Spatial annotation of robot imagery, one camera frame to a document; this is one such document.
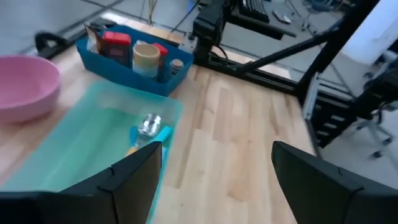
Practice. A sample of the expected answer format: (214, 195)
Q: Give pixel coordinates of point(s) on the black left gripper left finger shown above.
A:
(124, 193)

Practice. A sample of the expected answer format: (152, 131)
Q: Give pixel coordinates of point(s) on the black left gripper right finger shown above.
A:
(326, 193)

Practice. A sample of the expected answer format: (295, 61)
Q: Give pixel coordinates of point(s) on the round labelled spice can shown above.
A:
(146, 59)

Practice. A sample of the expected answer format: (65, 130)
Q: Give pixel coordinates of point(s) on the red box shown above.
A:
(117, 48)

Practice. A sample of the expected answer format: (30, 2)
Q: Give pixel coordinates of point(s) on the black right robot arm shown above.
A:
(210, 28)

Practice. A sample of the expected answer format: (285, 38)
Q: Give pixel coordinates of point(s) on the green translucent plastic tray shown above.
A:
(84, 140)

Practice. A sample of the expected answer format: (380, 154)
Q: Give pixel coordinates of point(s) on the dark teal plastic tray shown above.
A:
(124, 73)

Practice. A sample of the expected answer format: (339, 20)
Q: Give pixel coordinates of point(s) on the small jar with silver lid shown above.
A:
(176, 66)

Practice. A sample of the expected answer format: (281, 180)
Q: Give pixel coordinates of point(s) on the small reddish bottle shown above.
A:
(162, 60)

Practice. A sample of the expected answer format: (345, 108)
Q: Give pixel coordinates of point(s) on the pink bowl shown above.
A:
(25, 84)

